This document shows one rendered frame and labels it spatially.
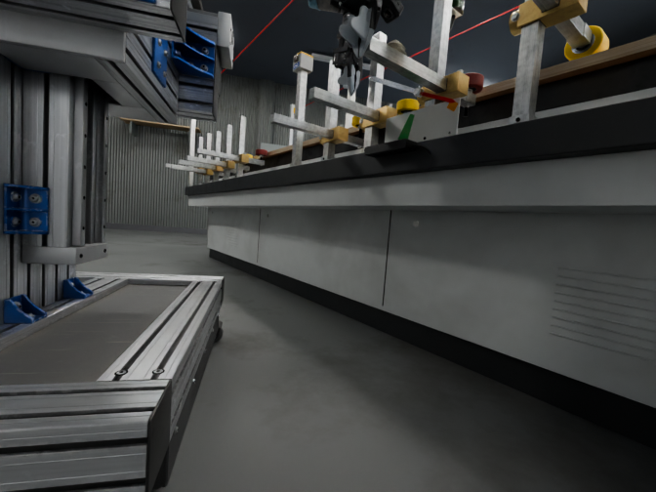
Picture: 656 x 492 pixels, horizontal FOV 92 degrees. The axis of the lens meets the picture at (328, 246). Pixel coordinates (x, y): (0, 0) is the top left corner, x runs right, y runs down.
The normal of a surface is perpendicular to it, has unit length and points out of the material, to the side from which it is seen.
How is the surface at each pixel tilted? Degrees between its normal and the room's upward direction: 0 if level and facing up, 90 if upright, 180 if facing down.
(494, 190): 90
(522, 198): 90
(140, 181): 90
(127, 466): 90
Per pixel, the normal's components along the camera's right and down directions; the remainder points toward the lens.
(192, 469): 0.07, -0.99
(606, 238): -0.80, -0.02
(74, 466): 0.22, 0.08
